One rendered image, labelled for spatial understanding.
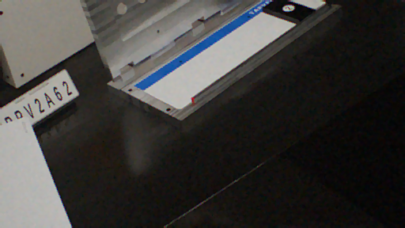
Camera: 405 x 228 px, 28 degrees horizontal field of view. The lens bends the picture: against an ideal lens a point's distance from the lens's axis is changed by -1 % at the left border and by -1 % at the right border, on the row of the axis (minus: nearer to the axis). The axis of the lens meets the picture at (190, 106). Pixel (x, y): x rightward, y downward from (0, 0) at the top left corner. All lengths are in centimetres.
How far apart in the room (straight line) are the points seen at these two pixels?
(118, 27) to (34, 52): 20
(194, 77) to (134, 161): 22
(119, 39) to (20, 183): 39
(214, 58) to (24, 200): 52
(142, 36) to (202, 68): 13
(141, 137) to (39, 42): 33
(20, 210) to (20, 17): 50
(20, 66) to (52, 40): 8
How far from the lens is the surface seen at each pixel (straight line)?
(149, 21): 154
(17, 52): 159
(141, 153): 137
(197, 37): 160
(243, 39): 157
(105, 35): 147
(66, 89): 152
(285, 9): 162
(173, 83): 148
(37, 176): 123
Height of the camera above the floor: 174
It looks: 36 degrees down
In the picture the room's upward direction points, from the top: 12 degrees counter-clockwise
